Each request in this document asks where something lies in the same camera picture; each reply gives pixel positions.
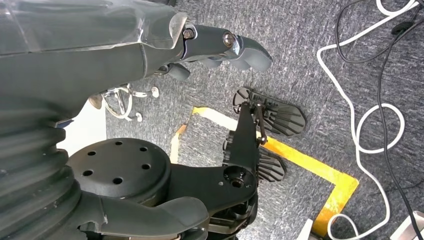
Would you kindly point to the black robot foot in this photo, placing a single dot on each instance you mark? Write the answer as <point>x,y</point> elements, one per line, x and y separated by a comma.
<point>285,119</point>
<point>271,167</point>

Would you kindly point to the white plastic block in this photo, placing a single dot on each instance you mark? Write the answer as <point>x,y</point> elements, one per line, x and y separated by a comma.
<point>410,230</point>

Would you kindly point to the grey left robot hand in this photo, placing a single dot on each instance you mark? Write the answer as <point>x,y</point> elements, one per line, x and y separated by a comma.
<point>82,49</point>

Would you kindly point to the chrome chair base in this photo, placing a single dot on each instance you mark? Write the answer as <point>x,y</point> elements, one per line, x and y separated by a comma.
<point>145,93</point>

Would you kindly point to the yellow floor tape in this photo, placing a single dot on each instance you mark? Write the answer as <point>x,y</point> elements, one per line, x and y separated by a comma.
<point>341,188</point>

